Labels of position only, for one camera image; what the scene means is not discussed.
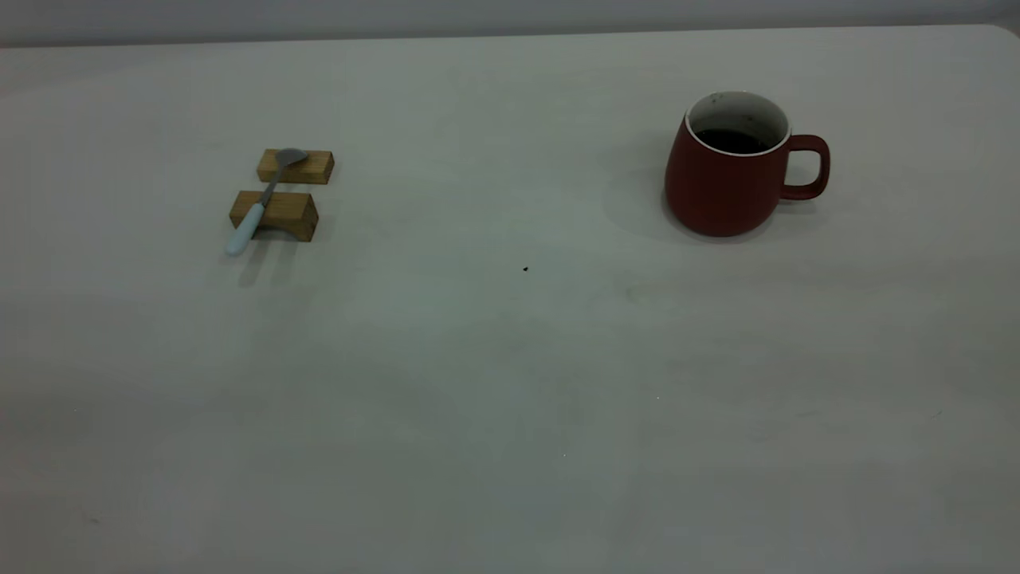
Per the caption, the red ceramic mug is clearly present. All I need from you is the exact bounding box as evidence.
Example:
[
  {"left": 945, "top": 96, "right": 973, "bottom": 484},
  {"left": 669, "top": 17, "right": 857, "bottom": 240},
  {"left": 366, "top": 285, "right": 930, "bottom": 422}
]
[{"left": 665, "top": 91, "right": 830, "bottom": 238}]

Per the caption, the metal spoon with white handle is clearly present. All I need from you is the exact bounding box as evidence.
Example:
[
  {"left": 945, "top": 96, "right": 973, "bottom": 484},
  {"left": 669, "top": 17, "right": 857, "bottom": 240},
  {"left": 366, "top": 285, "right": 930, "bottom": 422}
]
[{"left": 226, "top": 148, "right": 309, "bottom": 257}]

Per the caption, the dark coffee liquid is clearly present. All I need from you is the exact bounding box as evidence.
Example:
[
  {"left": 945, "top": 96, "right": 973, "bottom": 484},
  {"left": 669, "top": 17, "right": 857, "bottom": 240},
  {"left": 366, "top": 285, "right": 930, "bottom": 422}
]
[{"left": 697, "top": 129, "right": 772, "bottom": 155}]

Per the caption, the flat rectangular wooden block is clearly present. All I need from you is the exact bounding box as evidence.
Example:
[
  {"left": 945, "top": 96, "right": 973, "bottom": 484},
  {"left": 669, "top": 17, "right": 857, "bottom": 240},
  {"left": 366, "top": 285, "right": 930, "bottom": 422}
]
[{"left": 256, "top": 148, "right": 335, "bottom": 185}]

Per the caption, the arched wooden block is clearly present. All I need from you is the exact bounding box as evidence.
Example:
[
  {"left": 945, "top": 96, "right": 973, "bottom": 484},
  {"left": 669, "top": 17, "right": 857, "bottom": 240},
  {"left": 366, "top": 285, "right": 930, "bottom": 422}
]
[{"left": 229, "top": 190, "right": 320, "bottom": 242}]

